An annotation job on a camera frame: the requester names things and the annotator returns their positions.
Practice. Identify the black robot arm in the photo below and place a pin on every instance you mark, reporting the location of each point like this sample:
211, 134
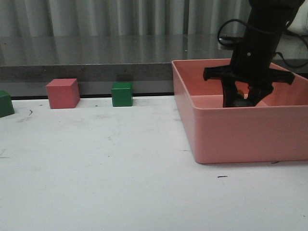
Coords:
267, 18

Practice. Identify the pink plastic bin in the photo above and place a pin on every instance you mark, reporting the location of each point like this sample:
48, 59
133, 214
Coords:
274, 130

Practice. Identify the yellow push button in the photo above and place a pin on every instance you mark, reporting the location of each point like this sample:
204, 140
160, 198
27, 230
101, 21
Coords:
241, 94

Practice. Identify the pink wooden cube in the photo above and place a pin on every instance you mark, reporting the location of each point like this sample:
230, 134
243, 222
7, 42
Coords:
63, 93

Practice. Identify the grey stone counter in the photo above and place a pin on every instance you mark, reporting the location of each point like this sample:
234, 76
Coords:
28, 64

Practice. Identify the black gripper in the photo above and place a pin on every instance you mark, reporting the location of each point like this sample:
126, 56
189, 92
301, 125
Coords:
250, 63

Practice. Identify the green wooden cube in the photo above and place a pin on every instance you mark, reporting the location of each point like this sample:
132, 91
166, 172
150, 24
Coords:
122, 94

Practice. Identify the white appliance on counter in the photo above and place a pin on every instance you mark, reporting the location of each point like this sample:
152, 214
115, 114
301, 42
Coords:
300, 22

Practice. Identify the grey pleated curtain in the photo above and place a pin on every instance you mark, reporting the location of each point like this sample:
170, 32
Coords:
39, 18

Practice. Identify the green cube at left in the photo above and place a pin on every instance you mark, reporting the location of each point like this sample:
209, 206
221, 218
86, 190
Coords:
6, 106

